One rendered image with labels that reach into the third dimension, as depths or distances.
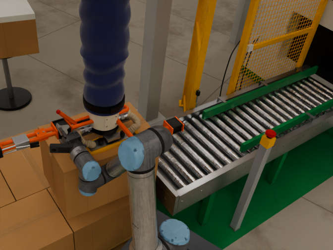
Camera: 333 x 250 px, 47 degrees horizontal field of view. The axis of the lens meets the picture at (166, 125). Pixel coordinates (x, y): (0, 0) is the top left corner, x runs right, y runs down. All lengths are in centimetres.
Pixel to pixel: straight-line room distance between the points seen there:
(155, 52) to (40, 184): 159
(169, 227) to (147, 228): 25
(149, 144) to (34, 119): 273
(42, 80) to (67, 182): 263
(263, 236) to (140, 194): 192
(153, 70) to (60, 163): 179
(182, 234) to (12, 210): 118
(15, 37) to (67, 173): 198
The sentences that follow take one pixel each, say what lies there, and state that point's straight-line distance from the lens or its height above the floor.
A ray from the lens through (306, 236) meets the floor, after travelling 343.
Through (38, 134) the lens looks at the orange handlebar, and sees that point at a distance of 204.
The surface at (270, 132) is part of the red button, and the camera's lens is 252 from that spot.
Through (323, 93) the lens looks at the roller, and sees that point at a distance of 410.
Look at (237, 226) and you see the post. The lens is 320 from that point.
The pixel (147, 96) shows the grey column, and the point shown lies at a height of 35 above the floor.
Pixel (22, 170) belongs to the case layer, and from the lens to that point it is 280.
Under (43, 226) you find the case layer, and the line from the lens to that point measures 248.
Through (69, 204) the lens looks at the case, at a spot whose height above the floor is 80.
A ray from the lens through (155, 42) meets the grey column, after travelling 346.
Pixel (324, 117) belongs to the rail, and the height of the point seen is 59.
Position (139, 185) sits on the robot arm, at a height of 144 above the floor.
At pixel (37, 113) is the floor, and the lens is 411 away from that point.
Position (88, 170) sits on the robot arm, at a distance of 181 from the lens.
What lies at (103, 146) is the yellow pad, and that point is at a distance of 212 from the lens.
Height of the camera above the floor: 256
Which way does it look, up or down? 40 degrees down
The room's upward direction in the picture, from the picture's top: 8 degrees clockwise
